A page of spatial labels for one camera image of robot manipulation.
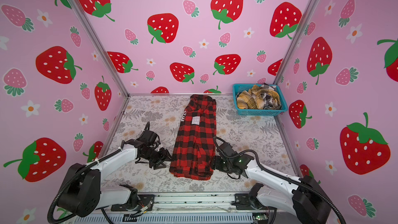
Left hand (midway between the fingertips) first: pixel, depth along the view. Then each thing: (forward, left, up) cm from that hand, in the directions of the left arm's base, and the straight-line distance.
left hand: (171, 161), depth 83 cm
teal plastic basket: (+56, -44, +4) cm, 71 cm away
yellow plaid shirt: (+44, -54, +6) cm, 70 cm away
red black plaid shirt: (+4, -12, -4) cm, 13 cm away
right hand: (-2, -22, 0) cm, 22 cm away
